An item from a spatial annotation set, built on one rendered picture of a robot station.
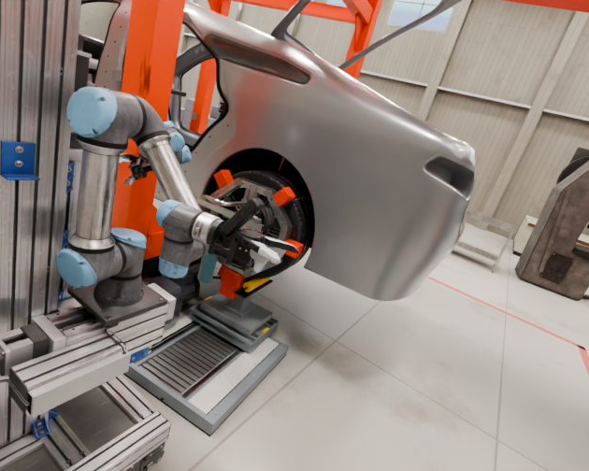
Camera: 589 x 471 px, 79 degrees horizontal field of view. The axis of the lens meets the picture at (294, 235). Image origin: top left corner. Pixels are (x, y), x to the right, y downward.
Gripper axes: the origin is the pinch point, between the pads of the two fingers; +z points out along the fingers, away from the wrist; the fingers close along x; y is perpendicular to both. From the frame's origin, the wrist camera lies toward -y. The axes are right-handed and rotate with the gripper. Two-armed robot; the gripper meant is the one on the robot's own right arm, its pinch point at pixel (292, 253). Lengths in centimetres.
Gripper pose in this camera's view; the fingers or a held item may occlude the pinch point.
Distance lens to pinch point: 82.8
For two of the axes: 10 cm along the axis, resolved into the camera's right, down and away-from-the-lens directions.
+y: -3.2, 9.3, 1.8
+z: 9.1, 3.5, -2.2
